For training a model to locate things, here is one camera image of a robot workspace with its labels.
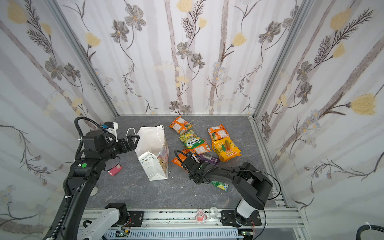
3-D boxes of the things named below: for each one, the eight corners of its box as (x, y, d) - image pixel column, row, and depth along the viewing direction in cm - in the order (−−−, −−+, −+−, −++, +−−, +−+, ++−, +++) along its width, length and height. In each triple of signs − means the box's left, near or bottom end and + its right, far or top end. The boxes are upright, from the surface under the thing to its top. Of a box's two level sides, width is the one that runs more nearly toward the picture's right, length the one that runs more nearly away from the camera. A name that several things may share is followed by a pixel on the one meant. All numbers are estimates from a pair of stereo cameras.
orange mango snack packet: (169, 126, 115) (168, 124, 113) (180, 118, 121) (180, 116, 119) (180, 136, 110) (180, 133, 107) (192, 126, 115) (192, 124, 113)
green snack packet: (210, 183, 87) (210, 182, 86) (212, 178, 89) (213, 177, 88) (227, 191, 85) (227, 190, 83) (228, 185, 87) (229, 184, 85)
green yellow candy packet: (186, 147, 103) (186, 144, 100) (179, 139, 108) (178, 135, 105) (198, 139, 108) (198, 136, 105) (191, 132, 112) (191, 128, 109)
